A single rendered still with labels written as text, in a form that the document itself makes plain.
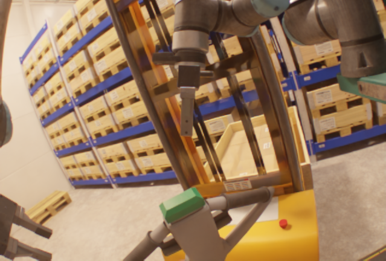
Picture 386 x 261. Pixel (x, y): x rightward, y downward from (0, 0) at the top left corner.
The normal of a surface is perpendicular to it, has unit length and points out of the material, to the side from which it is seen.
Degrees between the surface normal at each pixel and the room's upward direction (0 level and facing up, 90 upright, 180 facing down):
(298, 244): 45
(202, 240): 106
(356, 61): 70
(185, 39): 78
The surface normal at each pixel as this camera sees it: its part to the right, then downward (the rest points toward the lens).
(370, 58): -0.67, 0.04
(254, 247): -0.52, -0.41
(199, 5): 0.26, 0.07
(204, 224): 0.40, 0.32
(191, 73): 0.00, 0.08
